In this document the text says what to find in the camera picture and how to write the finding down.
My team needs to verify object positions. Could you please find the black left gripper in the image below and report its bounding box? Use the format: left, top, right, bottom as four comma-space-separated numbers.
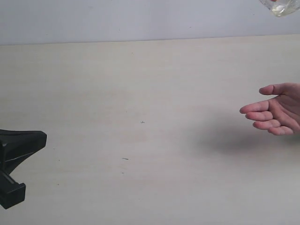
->
0, 130, 47, 210

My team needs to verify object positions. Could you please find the person's open bare hand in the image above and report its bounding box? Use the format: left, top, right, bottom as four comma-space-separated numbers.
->
240, 82, 300, 135

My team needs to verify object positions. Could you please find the clear bottle floral pear label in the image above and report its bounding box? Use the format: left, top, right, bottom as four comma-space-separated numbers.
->
259, 0, 300, 17

